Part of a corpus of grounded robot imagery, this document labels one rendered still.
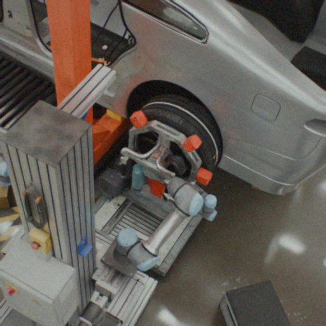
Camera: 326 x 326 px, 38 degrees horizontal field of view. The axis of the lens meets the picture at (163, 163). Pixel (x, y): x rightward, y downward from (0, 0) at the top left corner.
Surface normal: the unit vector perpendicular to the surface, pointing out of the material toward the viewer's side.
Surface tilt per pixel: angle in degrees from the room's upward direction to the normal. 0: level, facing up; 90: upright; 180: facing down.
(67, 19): 90
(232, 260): 0
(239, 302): 0
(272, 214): 0
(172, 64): 90
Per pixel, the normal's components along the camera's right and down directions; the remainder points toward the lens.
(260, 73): -0.40, 0.35
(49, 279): 0.10, -0.61
